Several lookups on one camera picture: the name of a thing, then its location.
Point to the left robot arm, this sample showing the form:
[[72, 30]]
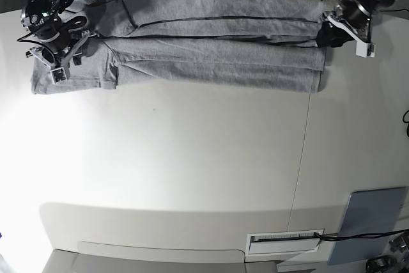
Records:
[[355, 17]]

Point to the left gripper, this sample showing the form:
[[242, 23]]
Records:
[[326, 37]]

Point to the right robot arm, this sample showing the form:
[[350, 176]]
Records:
[[185, 35]]

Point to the grey T-shirt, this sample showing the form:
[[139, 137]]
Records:
[[104, 70]]

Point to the black device on floor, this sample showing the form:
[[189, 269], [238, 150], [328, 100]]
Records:
[[379, 264]]

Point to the blue-grey flat panel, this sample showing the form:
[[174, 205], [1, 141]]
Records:
[[370, 211]]

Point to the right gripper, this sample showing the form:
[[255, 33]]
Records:
[[64, 45]]

